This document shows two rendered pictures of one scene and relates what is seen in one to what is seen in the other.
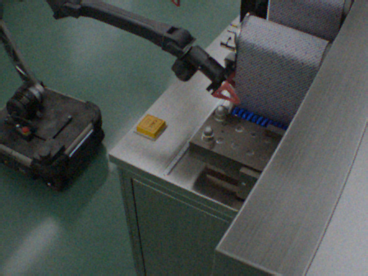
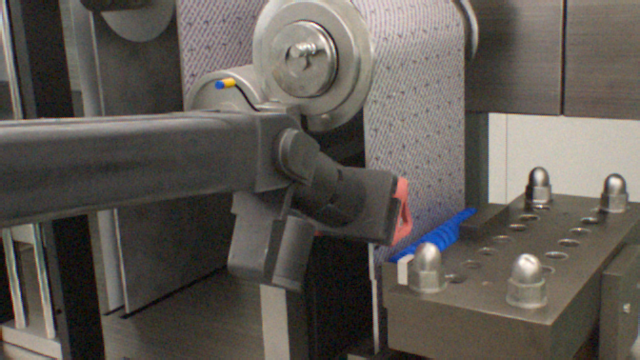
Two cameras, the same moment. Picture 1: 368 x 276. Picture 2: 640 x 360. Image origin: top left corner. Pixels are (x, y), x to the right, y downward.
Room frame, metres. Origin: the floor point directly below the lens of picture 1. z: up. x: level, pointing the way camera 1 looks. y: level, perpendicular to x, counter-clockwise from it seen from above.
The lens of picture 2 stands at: (1.07, 0.62, 1.33)
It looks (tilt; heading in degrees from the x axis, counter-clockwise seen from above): 14 degrees down; 275
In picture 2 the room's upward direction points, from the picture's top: 3 degrees counter-clockwise
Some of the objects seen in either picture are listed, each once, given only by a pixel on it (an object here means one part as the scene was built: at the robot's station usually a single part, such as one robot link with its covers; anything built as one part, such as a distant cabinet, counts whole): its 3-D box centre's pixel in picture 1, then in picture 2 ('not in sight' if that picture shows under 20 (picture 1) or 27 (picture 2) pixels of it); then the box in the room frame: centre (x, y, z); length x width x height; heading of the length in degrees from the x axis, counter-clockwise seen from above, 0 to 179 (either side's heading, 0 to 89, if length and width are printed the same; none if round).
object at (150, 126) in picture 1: (150, 126); not in sight; (1.12, 0.11, 0.91); 0.07 x 0.07 x 0.02; 61
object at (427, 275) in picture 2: (220, 111); (427, 264); (1.04, -0.10, 1.05); 0.04 x 0.04 x 0.04
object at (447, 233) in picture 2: (266, 124); (440, 243); (1.01, -0.23, 1.03); 0.21 x 0.04 x 0.03; 61
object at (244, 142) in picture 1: (264, 156); (534, 266); (0.91, -0.22, 1.00); 0.40 x 0.16 x 0.06; 61
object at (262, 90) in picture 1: (272, 97); (420, 169); (1.03, -0.24, 1.11); 0.23 x 0.01 x 0.18; 61
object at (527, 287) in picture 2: (208, 132); (527, 277); (0.95, -0.06, 1.05); 0.04 x 0.04 x 0.04
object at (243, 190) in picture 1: (255, 188); (623, 306); (0.82, -0.19, 0.96); 0.10 x 0.03 x 0.11; 61
